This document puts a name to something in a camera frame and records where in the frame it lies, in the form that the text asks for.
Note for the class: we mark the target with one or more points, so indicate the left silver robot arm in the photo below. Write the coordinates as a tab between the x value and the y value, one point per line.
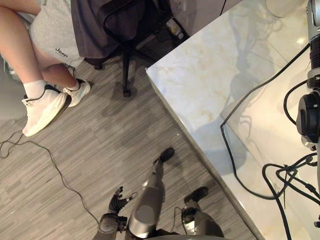
107	226

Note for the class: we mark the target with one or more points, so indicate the left silver robot leg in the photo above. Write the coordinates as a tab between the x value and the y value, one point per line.
147	205

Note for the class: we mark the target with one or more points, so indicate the person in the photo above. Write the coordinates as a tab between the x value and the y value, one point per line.
37	75

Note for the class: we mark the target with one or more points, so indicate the left dark robot foot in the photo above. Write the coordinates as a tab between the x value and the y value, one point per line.
167	153

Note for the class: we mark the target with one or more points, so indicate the black office chair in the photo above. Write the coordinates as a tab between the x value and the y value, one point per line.
130	50

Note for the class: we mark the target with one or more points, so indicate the silver robot leg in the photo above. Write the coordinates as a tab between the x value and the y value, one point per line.
205	225
147	205

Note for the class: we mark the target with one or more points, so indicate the dark grey draped cloth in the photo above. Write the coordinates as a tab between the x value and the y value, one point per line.
87	30

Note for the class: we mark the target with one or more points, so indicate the dark robot foot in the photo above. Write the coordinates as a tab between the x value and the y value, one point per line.
197	193
167	153

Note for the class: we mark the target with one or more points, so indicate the right dark robot foot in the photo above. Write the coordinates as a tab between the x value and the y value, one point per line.
197	193

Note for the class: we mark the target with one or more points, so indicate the small white-capped bottle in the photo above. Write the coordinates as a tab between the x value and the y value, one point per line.
172	24

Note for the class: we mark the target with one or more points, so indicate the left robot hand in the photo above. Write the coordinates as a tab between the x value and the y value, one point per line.
117	203

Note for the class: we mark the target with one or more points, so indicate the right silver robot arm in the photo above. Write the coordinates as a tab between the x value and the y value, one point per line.
310	112

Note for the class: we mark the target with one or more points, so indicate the right silver robot leg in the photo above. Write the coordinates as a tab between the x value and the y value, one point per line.
205	225

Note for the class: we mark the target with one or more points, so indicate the small yellow-labelled bottle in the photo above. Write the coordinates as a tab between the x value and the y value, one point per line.
178	33

